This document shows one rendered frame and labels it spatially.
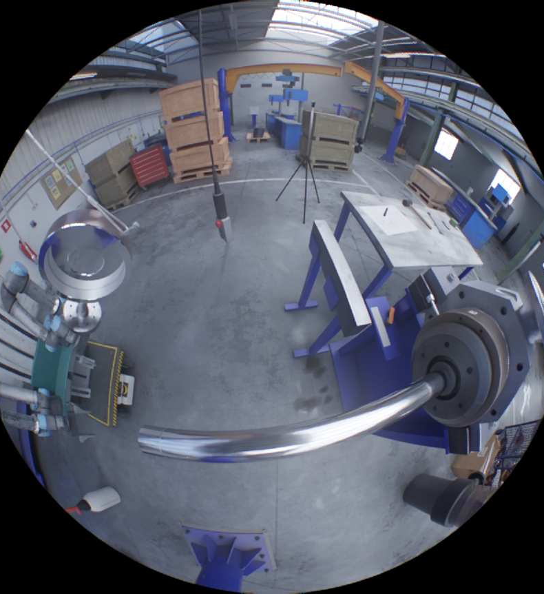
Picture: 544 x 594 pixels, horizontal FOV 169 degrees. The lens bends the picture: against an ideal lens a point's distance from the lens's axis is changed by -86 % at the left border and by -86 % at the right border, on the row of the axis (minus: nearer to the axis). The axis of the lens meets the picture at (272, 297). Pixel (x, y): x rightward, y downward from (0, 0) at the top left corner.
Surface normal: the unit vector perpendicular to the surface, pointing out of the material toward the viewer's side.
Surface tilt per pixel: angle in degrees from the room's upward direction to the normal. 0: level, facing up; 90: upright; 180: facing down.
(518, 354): 90
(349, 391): 0
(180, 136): 90
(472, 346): 58
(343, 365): 0
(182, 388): 0
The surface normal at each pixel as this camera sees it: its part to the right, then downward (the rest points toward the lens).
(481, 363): -0.80, -0.22
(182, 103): 0.13, 0.86
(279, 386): 0.02, -0.50
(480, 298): -0.99, 0.11
